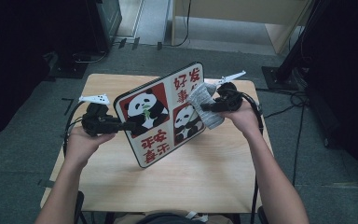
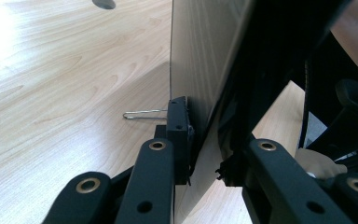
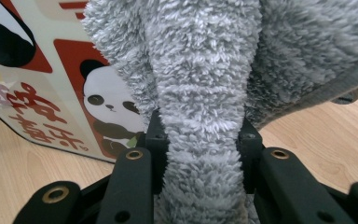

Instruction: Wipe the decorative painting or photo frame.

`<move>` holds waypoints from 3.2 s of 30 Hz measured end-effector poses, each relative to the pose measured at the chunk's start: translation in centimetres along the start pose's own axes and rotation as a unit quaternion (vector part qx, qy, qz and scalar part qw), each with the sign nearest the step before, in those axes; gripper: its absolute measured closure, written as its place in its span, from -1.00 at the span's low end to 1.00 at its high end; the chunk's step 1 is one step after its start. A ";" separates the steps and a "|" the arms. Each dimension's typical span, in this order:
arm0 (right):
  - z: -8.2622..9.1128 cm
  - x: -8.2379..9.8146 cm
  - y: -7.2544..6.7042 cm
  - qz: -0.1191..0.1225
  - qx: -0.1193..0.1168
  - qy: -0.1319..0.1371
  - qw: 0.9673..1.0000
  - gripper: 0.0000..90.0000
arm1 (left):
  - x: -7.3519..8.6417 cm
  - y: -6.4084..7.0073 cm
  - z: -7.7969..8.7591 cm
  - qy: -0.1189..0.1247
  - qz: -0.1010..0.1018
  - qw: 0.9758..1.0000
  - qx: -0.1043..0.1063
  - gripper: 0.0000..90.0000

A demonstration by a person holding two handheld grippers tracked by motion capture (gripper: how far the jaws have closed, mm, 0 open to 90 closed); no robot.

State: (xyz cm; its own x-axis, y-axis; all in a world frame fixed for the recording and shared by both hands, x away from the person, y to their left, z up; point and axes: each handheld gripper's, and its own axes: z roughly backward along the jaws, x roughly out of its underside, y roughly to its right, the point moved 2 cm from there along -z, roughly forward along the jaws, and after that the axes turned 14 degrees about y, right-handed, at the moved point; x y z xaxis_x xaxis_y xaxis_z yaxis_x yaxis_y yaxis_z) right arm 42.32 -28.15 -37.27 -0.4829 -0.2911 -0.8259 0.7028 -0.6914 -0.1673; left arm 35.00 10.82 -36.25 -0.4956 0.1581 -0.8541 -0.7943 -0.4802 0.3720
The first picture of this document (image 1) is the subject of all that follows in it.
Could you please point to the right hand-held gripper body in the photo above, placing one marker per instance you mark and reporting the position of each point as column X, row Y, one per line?
column 230, row 98

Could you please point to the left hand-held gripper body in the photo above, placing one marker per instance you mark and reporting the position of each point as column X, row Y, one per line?
column 98, row 123

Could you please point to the grey fluffy cloth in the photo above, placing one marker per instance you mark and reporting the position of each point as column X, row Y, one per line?
column 205, row 105

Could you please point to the person's left hand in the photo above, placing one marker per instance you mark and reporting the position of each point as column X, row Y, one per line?
column 80, row 144

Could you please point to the person's right hand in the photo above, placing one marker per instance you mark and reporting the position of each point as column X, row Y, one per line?
column 247, row 121

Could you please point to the black stand with base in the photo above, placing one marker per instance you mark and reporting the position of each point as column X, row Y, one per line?
column 281, row 77

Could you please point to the black floor stand base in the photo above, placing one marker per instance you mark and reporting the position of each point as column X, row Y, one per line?
column 68, row 70

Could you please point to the grey floor tape strip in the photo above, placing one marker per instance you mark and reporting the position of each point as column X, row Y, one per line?
column 43, row 183

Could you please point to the light wooden furniture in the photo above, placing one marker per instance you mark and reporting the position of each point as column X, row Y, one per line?
column 230, row 9

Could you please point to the person's dark blue clothing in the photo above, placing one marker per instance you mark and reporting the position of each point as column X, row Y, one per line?
column 167, row 219

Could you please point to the black cabinet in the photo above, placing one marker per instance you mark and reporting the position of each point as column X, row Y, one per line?
column 105, row 18

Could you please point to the dark curtain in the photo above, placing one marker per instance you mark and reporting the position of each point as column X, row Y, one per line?
column 12, row 62
column 348, row 77

